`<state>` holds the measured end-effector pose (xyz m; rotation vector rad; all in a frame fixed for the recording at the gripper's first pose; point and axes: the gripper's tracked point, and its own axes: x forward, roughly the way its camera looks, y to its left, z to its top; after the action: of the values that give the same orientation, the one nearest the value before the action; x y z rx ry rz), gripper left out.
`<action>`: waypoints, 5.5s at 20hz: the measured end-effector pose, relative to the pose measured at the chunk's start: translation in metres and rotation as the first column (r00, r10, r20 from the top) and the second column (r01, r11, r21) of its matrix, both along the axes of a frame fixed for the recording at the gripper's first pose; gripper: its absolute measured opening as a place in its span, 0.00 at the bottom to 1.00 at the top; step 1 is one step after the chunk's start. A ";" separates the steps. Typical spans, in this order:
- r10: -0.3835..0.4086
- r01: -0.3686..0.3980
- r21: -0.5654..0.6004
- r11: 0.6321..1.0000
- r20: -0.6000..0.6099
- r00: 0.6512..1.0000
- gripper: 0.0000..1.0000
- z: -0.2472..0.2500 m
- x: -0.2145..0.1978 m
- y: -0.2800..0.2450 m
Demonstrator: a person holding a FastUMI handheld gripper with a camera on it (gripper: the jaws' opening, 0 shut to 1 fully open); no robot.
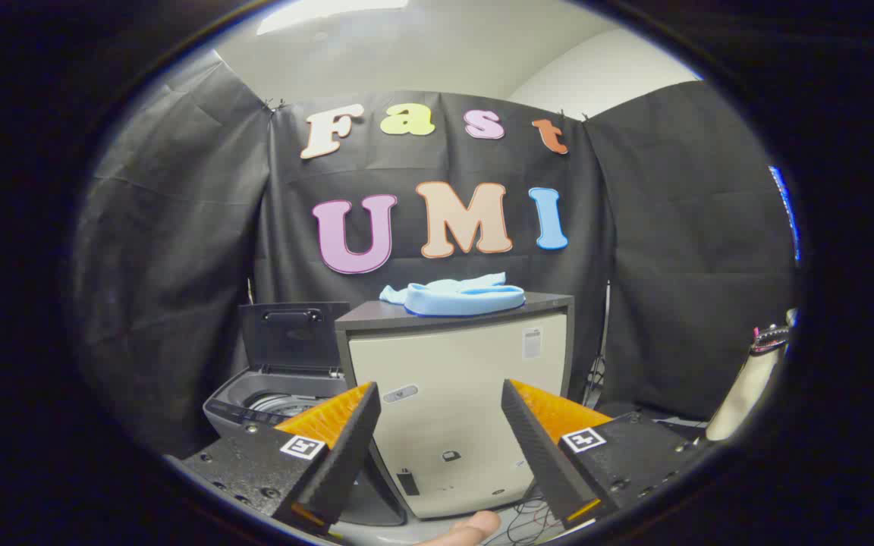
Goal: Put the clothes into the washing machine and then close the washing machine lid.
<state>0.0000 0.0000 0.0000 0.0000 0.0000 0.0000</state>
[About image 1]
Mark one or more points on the black backdrop cloth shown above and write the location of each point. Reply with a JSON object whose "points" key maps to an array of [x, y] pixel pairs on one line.
{"points": [[179, 265]]}

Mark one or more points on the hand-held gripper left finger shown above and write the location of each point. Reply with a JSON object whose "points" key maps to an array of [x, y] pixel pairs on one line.
{"points": [[346, 455]]}

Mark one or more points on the cream cabinet with grey top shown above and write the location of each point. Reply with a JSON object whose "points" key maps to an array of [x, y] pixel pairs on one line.
{"points": [[452, 364]]}

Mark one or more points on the blue glowing panel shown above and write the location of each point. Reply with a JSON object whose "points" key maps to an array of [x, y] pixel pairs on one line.
{"points": [[786, 205]]}

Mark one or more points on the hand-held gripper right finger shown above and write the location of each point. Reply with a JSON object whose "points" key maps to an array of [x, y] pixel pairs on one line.
{"points": [[539, 455]]}

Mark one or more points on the light blue shirt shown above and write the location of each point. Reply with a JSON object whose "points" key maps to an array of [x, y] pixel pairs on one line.
{"points": [[460, 299]]}

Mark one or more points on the grey washing machine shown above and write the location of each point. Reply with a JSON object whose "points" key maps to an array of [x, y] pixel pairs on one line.
{"points": [[240, 406]]}

